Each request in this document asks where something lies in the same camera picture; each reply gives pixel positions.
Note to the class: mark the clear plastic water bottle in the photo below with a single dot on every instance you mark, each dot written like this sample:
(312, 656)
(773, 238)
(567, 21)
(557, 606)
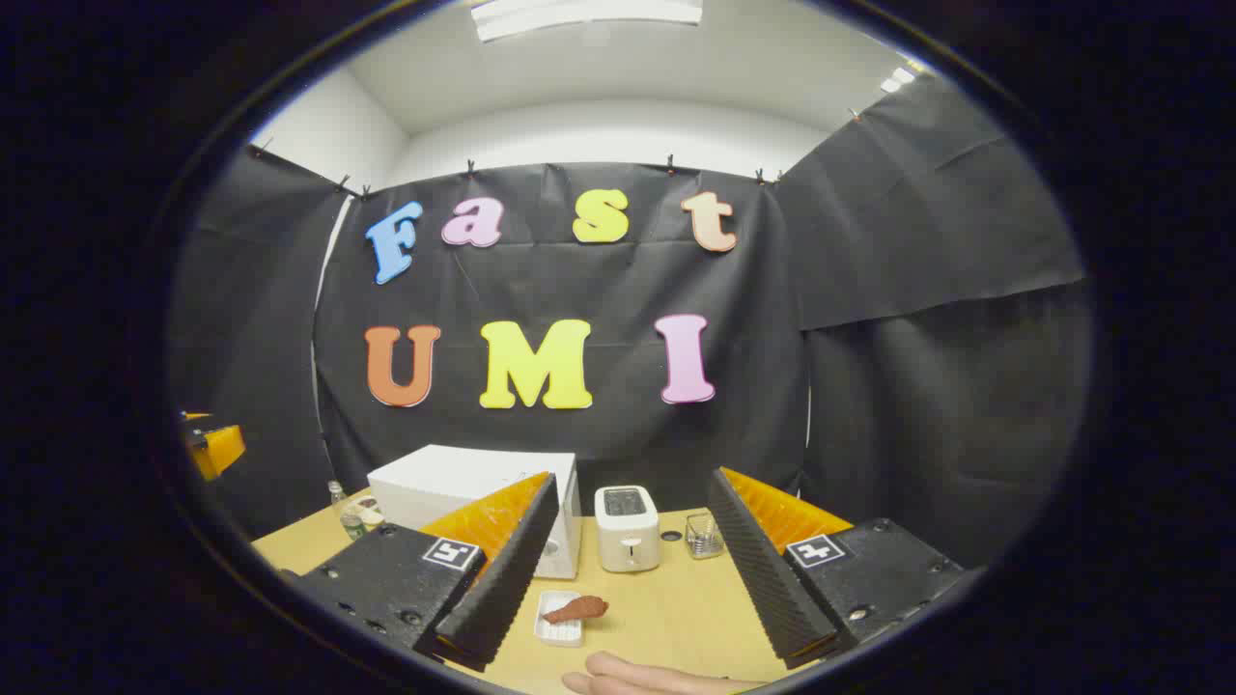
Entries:
(338, 497)

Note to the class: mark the white toaster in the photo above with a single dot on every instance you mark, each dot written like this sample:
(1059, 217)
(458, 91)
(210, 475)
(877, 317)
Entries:
(628, 541)

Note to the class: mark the white rectangular tray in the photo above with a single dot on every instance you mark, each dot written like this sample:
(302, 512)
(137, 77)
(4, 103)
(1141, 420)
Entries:
(558, 632)

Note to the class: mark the long ceiling light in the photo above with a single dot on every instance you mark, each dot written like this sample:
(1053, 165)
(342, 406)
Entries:
(579, 14)

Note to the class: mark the brown chicken drumstick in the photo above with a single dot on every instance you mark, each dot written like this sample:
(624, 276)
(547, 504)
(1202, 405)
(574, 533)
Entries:
(579, 609)

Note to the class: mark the small ceiling light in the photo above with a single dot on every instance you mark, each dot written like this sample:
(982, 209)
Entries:
(901, 79)

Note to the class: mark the white microwave oven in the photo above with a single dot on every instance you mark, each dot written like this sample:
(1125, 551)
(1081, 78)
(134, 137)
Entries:
(454, 473)

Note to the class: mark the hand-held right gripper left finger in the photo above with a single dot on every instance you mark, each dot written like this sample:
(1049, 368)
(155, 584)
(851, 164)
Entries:
(502, 579)

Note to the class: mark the black backdrop cloth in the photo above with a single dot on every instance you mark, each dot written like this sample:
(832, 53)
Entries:
(618, 280)

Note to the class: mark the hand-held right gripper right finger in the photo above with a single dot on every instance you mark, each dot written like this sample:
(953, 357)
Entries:
(763, 579)

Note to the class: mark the white divided snack plate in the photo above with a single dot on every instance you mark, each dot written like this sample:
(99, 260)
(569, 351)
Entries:
(370, 510)

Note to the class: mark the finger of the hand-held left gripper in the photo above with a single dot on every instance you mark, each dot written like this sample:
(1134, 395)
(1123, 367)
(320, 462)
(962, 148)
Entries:
(222, 446)

